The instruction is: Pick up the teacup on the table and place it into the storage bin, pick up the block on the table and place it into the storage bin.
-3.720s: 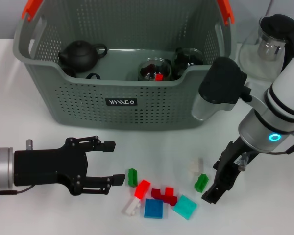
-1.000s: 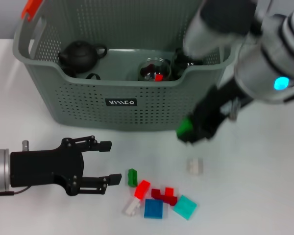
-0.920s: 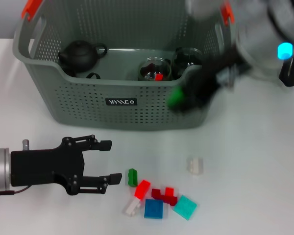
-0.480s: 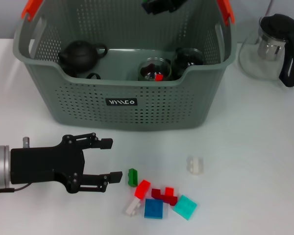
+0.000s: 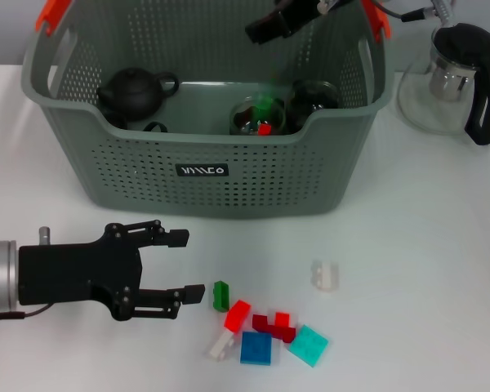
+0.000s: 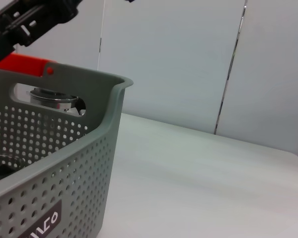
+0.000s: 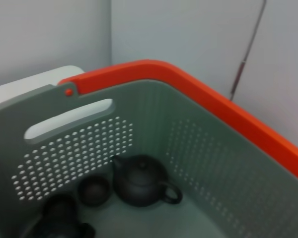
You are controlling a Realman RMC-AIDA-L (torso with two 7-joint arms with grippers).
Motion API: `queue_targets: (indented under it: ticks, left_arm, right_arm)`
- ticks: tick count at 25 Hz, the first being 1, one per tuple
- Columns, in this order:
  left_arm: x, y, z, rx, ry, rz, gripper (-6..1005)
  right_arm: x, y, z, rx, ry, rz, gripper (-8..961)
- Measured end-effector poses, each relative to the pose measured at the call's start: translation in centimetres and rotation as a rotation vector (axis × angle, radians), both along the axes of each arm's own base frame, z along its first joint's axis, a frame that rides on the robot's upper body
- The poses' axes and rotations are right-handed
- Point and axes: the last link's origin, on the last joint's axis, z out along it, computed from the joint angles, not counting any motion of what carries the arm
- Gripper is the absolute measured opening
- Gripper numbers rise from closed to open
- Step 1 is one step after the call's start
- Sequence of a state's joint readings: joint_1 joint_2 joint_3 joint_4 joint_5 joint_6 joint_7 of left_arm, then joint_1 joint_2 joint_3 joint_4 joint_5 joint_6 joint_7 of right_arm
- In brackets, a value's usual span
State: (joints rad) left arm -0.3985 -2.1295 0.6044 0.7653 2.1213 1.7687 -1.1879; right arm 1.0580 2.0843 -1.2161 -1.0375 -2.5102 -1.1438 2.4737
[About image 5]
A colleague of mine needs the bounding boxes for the small black clay teacup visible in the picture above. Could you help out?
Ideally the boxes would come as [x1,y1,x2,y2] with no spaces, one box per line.
[102,109,128,131]

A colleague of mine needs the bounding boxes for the black clay teapot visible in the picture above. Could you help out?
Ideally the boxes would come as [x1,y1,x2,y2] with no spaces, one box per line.
[96,67,180,122]

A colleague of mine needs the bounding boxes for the white toy brick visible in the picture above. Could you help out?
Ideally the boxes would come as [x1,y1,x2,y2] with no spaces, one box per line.
[311,259,340,293]
[204,329,236,361]

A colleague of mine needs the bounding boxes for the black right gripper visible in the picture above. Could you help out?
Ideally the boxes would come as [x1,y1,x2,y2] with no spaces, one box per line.
[244,0,354,45]

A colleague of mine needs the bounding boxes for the dark red toy brick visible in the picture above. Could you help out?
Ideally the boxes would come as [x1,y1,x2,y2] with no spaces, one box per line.
[252,313,279,335]
[274,312,297,344]

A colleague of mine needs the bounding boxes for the blue flat toy brick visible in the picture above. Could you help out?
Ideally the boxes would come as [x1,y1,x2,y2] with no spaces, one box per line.
[239,330,273,365]

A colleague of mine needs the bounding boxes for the right gripper cable with plug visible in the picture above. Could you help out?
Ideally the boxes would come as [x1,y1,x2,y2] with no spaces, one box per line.
[316,0,455,22]

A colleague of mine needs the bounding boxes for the glass teapot with black lid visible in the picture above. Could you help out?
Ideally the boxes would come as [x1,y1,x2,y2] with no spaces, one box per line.
[396,22,490,147]

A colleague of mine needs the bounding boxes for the teal toy brick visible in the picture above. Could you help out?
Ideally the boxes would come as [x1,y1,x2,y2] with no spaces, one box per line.
[287,324,330,368]

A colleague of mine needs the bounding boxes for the gripper cable with plug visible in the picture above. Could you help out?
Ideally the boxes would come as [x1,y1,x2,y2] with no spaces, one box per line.
[316,0,455,22]
[0,226,53,322]

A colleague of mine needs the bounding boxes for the green toy brick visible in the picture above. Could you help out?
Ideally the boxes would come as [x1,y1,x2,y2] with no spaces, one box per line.
[255,91,277,112]
[212,280,230,313]

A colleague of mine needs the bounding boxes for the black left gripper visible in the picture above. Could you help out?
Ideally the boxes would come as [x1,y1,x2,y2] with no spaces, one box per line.
[18,220,207,323]

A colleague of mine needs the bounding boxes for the orange basket handle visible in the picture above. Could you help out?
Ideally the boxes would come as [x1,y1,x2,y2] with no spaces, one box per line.
[36,0,392,42]

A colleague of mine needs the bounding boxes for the grey perforated storage basket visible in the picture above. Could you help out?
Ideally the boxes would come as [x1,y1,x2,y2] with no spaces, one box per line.
[20,0,395,220]

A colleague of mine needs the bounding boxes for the left gripper cable with plug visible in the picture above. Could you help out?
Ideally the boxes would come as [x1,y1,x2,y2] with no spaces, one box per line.
[0,226,53,322]

